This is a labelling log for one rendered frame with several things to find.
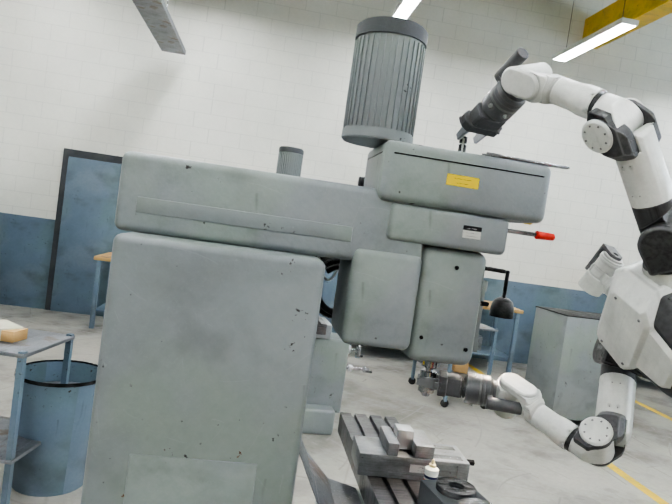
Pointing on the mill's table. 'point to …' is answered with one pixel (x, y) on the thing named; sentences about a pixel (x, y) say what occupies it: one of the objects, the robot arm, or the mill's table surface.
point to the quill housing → (446, 305)
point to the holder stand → (449, 492)
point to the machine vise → (382, 453)
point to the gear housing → (447, 229)
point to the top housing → (458, 181)
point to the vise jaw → (421, 448)
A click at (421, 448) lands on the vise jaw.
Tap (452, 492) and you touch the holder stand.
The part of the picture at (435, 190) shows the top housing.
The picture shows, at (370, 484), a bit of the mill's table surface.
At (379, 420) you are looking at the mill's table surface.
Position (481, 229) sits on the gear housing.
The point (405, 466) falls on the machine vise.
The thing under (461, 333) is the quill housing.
